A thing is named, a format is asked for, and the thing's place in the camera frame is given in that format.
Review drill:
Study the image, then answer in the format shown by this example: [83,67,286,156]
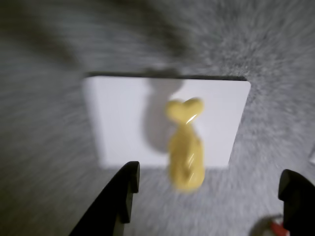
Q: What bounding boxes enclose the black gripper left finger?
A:
[68,161,141,236]

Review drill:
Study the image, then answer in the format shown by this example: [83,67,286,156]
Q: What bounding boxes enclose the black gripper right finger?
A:
[277,169,315,236]

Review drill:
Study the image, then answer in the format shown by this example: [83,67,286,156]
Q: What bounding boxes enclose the yellow egg sushi toy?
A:
[164,97,206,195]

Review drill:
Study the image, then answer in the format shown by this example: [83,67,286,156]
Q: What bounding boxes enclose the white rectangular card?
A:
[82,75,252,171]

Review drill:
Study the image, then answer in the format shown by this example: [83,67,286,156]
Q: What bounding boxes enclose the gray carpet tile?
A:
[0,0,315,236]

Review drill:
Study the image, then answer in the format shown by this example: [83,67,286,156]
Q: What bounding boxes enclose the red white black servo cable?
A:
[248,213,287,236]

